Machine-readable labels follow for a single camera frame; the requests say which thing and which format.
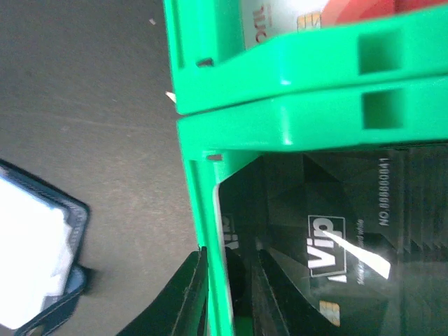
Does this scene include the red white credit cards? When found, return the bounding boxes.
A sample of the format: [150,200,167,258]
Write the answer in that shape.
[240,0,447,49]

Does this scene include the blue card holder wallet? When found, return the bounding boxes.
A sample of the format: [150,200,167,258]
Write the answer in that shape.
[1,160,90,335]

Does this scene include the green card bin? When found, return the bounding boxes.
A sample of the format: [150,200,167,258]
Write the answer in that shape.
[164,1,447,335]

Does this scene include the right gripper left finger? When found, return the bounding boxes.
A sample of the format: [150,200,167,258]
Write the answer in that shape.
[118,247,209,335]

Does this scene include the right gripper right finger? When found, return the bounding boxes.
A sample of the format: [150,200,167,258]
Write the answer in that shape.
[251,250,321,335]

